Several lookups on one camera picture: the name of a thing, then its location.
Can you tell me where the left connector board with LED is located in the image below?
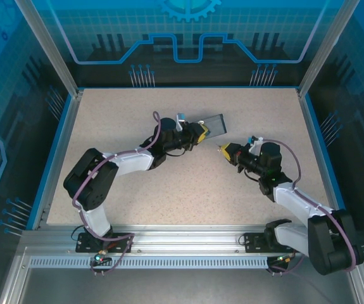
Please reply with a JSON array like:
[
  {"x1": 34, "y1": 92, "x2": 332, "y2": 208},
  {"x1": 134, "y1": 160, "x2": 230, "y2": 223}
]
[{"x1": 89, "y1": 250, "x2": 111, "y2": 267}]

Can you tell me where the right connector board with LED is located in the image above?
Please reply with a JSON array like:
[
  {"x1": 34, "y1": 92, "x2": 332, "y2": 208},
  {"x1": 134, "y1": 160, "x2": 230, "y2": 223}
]
[{"x1": 273, "y1": 253, "x2": 297, "y2": 265}]

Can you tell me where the metal tray panel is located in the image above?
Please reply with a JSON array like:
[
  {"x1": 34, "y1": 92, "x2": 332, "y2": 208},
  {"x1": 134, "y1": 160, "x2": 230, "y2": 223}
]
[{"x1": 0, "y1": 246, "x2": 364, "y2": 304}]

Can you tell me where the aluminium right rear frame post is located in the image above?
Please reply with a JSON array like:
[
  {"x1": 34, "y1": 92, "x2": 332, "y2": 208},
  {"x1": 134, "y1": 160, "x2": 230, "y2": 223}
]
[{"x1": 297, "y1": 0, "x2": 352, "y2": 98}]

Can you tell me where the connector board with led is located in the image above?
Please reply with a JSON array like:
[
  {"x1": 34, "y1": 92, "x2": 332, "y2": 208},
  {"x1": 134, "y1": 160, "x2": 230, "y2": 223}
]
[
  {"x1": 89, "y1": 250, "x2": 111, "y2": 267},
  {"x1": 273, "y1": 253, "x2": 297, "y2": 265}
]

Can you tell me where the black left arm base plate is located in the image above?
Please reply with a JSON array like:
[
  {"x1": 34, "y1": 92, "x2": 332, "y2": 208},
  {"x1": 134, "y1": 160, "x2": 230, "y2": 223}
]
[{"x1": 75, "y1": 232, "x2": 135, "y2": 253}]

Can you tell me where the aluminium rail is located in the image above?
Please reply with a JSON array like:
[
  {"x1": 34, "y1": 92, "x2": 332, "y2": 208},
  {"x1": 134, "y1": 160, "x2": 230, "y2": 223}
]
[
  {"x1": 296, "y1": 88, "x2": 354, "y2": 231},
  {"x1": 31, "y1": 89, "x2": 85, "y2": 231},
  {"x1": 20, "y1": 224, "x2": 356, "y2": 255}
]

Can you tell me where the aluminium left side rail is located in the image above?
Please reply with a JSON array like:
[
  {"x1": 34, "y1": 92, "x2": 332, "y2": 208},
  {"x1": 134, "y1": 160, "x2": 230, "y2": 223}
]
[{"x1": 31, "y1": 89, "x2": 85, "y2": 231}]

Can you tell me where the aluminium right side rail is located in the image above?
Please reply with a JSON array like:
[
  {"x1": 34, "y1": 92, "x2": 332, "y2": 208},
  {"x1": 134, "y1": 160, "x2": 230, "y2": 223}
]
[{"x1": 296, "y1": 88, "x2": 354, "y2": 231}]

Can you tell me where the aluminium left rear frame post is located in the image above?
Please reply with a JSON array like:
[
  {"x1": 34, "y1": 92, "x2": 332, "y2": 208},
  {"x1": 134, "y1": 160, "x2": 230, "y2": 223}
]
[{"x1": 13, "y1": 0, "x2": 85, "y2": 98}]

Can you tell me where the slotted metal cable duct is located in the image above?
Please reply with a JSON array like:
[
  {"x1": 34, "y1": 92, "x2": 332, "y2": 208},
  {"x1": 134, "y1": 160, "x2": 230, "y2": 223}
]
[{"x1": 28, "y1": 256, "x2": 270, "y2": 267}]

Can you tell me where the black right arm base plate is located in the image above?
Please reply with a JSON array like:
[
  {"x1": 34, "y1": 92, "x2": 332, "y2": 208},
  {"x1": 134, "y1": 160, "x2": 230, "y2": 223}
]
[{"x1": 242, "y1": 232, "x2": 303, "y2": 253}]

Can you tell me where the aluminium frame post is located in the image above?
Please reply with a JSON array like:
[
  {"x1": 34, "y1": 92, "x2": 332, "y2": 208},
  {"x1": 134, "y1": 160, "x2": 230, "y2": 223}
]
[
  {"x1": 297, "y1": 0, "x2": 352, "y2": 98},
  {"x1": 13, "y1": 0, "x2": 85, "y2": 98}
]

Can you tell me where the dark box with starry print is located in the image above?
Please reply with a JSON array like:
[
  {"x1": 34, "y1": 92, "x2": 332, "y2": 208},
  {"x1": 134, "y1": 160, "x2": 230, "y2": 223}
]
[{"x1": 199, "y1": 113, "x2": 229, "y2": 141}]

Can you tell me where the aluminium front rail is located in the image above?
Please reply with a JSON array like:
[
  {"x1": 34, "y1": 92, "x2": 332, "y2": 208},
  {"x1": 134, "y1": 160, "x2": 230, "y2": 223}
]
[{"x1": 20, "y1": 224, "x2": 356, "y2": 255}]

